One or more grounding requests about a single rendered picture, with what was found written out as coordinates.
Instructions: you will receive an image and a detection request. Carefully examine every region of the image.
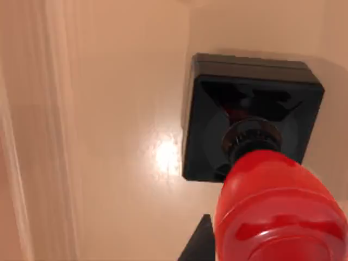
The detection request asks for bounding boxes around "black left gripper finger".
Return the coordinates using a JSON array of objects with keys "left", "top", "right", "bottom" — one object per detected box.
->
[{"left": 177, "top": 214, "right": 216, "bottom": 261}]

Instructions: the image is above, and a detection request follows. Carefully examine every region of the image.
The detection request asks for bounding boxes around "red bottle with black cap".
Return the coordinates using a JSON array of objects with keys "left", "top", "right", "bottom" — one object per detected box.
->
[{"left": 212, "top": 117, "right": 348, "bottom": 261}]

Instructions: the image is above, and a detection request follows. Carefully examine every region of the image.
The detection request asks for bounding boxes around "black square coaster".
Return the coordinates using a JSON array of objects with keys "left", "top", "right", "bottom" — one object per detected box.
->
[{"left": 181, "top": 53, "right": 326, "bottom": 182}]

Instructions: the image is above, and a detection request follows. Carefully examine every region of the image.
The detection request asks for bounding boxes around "shallow salmon-coloured box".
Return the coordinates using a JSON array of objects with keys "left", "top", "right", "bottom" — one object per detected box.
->
[{"left": 0, "top": 0, "right": 348, "bottom": 261}]

